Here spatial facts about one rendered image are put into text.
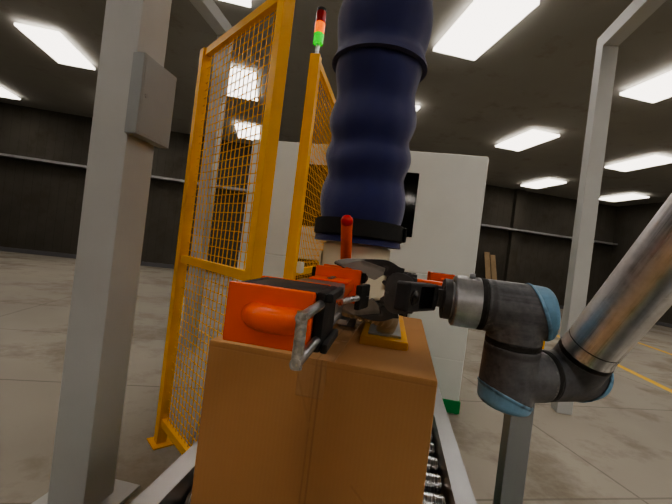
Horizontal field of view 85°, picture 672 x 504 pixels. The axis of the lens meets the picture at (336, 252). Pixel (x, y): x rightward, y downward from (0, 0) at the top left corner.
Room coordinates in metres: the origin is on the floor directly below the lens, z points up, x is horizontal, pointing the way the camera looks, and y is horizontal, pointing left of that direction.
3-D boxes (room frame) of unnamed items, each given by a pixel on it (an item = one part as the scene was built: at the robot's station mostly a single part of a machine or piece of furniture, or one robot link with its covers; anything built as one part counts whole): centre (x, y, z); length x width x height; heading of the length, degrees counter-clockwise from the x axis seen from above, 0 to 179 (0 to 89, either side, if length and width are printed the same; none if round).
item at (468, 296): (0.65, -0.23, 1.08); 0.09 x 0.05 x 0.10; 171
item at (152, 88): (1.45, 0.79, 1.62); 0.20 x 0.05 x 0.30; 171
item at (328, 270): (0.69, -0.01, 1.07); 0.10 x 0.08 x 0.06; 82
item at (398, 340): (0.92, -0.14, 0.97); 0.34 x 0.10 x 0.05; 172
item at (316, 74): (2.39, 0.14, 1.05); 1.17 x 0.10 x 2.10; 171
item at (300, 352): (0.39, -0.02, 1.07); 0.31 x 0.03 x 0.05; 172
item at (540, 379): (0.64, -0.33, 0.96); 0.12 x 0.09 x 0.12; 105
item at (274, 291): (0.34, 0.04, 1.07); 0.08 x 0.07 x 0.05; 172
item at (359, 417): (0.91, -0.05, 0.75); 0.60 x 0.40 x 0.40; 169
